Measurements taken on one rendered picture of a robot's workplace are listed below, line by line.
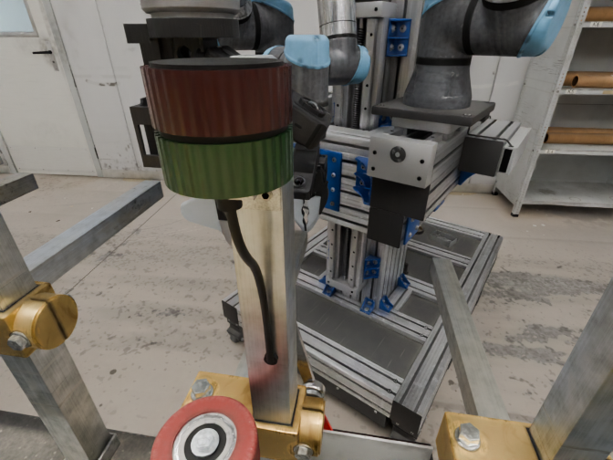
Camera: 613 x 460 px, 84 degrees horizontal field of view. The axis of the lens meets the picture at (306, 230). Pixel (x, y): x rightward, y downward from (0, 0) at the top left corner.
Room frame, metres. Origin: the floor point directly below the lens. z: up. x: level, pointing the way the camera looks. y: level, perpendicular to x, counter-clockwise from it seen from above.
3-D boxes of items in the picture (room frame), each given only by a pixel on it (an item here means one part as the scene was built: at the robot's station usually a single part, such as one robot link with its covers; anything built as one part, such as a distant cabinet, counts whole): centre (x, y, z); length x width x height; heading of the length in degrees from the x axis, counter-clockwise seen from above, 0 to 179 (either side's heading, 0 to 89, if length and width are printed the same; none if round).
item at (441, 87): (0.85, -0.30, 1.09); 0.15 x 0.15 x 0.10
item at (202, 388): (0.21, 0.10, 0.88); 0.02 x 0.02 x 0.01
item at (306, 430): (0.20, 0.05, 0.85); 0.14 x 0.06 x 0.05; 81
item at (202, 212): (0.31, 0.10, 1.02); 0.06 x 0.03 x 0.09; 81
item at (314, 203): (0.65, -0.02, 0.86); 0.06 x 0.03 x 0.09; 171
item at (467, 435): (0.18, -0.14, 0.87); 0.02 x 0.02 x 0.01
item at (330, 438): (0.22, 0.00, 0.75); 0.26 x 0.01 x 0.10; 81
